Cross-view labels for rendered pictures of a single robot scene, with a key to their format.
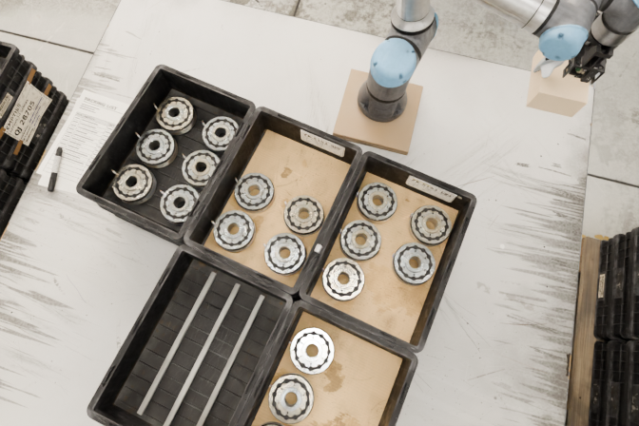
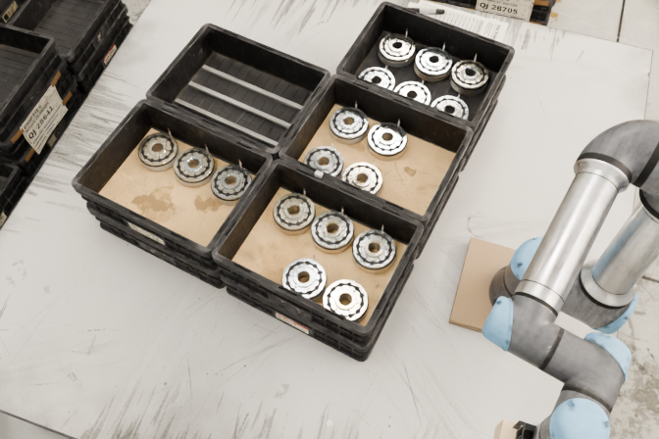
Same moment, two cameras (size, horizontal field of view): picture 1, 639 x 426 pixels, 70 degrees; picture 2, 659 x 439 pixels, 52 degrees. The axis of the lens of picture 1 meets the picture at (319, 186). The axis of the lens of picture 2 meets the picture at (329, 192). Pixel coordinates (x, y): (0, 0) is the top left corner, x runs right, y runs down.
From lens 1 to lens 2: 0.95 m
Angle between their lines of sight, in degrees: 37
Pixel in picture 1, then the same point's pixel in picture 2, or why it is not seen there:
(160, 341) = (256, 77)
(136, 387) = (223, 65)
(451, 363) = (206, 342)
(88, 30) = not seen: hidden behind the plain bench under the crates
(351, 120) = (488, 258)
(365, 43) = not seen: hidden behind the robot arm
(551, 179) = not seen: outside the picture
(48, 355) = (262, 24)
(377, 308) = (263, 245)
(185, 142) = (442, 88)
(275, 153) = (431, 162)
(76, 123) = (472, 22)
